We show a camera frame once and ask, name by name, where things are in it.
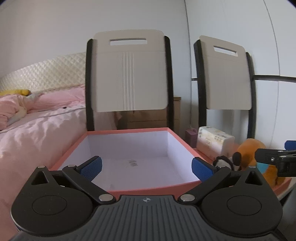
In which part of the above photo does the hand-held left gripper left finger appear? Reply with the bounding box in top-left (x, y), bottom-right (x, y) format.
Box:
top-left (29, 156), bottom-right (117, 205)

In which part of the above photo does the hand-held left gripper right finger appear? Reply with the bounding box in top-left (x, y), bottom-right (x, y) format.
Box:
top-left (178, 157), bottom-right (266, 205)

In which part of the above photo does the orange plush toy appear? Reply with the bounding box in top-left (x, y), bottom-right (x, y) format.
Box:
top-left (231, 138), bottom-right (281, 186)

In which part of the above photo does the white tissue pack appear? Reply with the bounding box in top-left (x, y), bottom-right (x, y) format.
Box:
top-left (196, 126), bottom-right (235, 157)

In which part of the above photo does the pink cardboard box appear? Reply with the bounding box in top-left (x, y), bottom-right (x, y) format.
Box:
top-left (50, 127), bottom-right (213, 198)

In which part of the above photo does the small purple box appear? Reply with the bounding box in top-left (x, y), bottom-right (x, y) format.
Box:
top-left (185, 129), bottom-right (200, 148)

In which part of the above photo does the pink duvet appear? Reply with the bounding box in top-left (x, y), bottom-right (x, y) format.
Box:
top-left (0, 84), bottom-right (89, 232)

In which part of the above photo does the wooden nightstand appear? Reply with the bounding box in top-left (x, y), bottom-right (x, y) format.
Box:
top-left (116, 96), bottom-right (181, 133)

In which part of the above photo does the pink pillow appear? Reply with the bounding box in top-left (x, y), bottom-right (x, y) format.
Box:
top-left (27, 84), bottom-right (86, 113)

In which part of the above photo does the pastel cloth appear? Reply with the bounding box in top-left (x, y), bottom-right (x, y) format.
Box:
top-left (6, 92), bottom-right (45, 127)

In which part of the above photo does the cream quilted headboard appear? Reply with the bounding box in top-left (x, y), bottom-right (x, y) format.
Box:
top-left (0, 52), bottom-right (87, 93)

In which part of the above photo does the yellow plush toy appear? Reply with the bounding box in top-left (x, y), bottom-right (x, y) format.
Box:
top-left (0, 89), bottom-right (32, 97)

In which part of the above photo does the beige chair with black frame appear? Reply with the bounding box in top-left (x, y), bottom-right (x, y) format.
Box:
top-left (194, 35), bottom-right (258, 141)
top-left (85, 29), bottom-right (175, 135)

